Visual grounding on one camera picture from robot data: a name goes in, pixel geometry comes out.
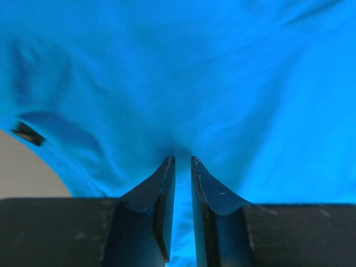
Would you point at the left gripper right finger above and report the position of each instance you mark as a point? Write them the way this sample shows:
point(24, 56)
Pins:
point(230, 231)

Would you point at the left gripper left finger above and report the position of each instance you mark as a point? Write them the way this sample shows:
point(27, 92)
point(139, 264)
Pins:
point(132, 230)

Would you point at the blue t shirt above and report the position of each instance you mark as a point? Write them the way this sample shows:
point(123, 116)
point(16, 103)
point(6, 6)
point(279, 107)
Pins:
point(263, 92)

